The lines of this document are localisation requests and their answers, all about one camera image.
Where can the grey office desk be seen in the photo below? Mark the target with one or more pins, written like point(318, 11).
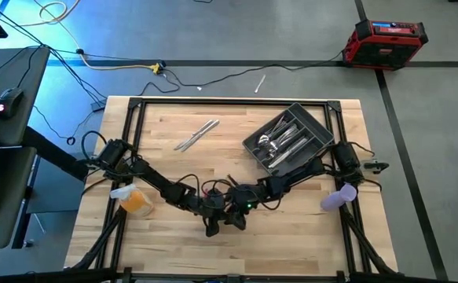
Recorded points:
point(20, 70)

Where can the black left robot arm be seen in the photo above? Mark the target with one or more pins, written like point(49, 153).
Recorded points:
point(154, 178)

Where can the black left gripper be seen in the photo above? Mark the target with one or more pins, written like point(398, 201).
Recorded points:
point(213, 204)

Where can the grey plastic cutlery tray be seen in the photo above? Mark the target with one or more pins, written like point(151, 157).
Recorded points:
point(315, 127)

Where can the lavender plastic cup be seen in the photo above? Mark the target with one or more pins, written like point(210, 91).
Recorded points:
point(338, 198)

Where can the black aluminium table frame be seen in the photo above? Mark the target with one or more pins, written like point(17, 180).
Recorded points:
point(213, 101)

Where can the yellow power plug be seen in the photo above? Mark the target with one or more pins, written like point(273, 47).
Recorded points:
point(156, 69)

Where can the orange spray bottle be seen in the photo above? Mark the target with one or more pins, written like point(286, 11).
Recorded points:
point(134, 202)

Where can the white stick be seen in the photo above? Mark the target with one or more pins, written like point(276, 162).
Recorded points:
point(260, 83)

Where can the red and black jobsite radio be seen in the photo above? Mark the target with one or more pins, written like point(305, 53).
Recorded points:
point(382, 47)

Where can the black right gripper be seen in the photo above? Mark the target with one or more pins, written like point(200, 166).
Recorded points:
point(242, 196)

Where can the black clamp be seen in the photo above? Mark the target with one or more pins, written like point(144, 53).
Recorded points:
point(376, 166)

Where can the grey power adapter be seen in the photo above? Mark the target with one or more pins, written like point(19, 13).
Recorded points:
point(98, 107)

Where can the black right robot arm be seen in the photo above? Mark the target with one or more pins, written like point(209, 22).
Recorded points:
point(303, 175)

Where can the black computer mouse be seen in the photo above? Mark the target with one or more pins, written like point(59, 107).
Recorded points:
point(8, 102)

